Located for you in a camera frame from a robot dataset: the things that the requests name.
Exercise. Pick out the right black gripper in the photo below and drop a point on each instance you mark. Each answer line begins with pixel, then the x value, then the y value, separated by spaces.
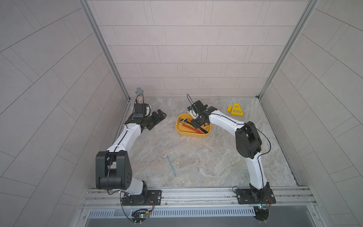
pixel 194 123

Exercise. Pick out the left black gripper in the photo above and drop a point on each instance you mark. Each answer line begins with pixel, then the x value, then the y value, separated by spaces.
pixel 156 119

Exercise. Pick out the red hex key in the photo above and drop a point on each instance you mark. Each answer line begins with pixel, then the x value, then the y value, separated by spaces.
pixel 193 129

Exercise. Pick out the blue hex key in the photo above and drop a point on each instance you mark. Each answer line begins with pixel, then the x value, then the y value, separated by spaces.
pixel 166 156

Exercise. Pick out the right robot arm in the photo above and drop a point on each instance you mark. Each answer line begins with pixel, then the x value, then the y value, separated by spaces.
pixel 248 144

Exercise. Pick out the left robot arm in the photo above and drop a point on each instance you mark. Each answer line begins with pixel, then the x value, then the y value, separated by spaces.
pixel 113 168

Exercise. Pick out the yellow plastic storage box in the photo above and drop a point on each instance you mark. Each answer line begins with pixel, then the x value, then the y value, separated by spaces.
pixel 184 127

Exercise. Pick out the small yellow block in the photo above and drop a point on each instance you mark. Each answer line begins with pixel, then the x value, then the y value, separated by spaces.
pixel 229 108

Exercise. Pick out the yellow triangular holder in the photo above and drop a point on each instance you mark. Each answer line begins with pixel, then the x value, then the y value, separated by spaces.
pixel 236 110

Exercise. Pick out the left circuit board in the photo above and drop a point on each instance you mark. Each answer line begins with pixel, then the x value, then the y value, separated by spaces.
pixel 139 216

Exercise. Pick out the circuit board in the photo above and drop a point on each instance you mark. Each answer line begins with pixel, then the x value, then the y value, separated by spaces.
pixel 261 213
pixel 139 216

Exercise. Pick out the right circuit board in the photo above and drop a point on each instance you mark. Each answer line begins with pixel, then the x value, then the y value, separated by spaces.
pixel 261 213

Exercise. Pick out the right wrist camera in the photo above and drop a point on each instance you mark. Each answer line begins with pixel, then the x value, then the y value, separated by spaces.
pixel 196 108

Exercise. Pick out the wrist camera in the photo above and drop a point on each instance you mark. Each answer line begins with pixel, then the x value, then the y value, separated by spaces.
pixel 141 110
pixel 196 108

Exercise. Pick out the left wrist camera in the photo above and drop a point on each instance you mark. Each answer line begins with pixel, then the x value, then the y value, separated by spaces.
pixel 141 110

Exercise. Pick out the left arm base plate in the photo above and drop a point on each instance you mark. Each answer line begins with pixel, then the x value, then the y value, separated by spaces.
pixel 151 197

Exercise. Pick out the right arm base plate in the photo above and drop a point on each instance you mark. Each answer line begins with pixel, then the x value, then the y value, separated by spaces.
pixel 254 196

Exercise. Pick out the aluminium mounting rail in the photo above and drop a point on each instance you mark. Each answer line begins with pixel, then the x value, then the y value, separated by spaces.
pixel 173 197

